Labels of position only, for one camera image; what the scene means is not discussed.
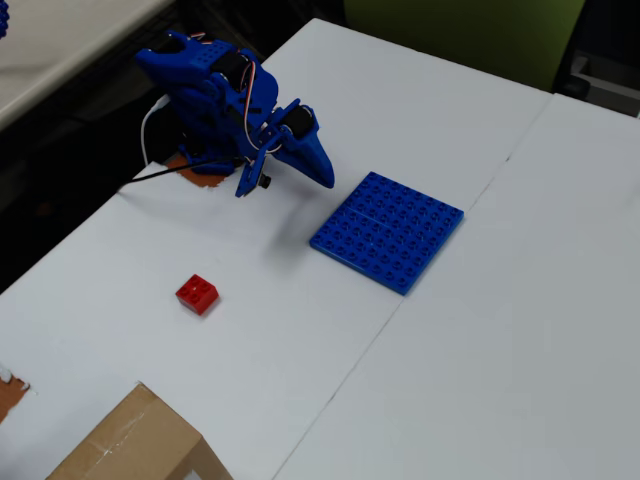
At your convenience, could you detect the blue gripper with motor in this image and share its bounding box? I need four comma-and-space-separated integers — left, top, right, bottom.
259, 97, 336, 190

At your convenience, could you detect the red 2x2 toy block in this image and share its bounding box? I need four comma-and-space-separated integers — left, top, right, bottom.
174, 273, 220, 317

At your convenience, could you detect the blue 8x8 studded baseplate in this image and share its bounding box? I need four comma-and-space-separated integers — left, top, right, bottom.
308, 171, 465, 297

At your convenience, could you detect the green chair back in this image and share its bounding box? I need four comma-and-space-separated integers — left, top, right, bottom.
343, 0, 587, 94

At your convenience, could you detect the white side table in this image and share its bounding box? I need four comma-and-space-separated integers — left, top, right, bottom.
0, 0, 177, 132

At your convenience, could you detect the black and grey chair base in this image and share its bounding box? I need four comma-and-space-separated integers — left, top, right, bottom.
553, 0, 640, 119

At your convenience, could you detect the brown cardboard box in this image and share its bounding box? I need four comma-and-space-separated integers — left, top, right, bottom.
44, 382, 234, 480

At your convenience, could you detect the blue camera mount with lens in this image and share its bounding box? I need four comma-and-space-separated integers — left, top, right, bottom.
234, 144, 274, 199

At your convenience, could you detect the red and white servo wire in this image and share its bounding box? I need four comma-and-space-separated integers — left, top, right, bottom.
234, 49, 269, 151

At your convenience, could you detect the black cable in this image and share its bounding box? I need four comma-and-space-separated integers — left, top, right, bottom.
130, 157, 239, 184

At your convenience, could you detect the white cable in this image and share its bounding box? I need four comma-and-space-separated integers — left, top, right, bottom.
140, 97, 167, 167

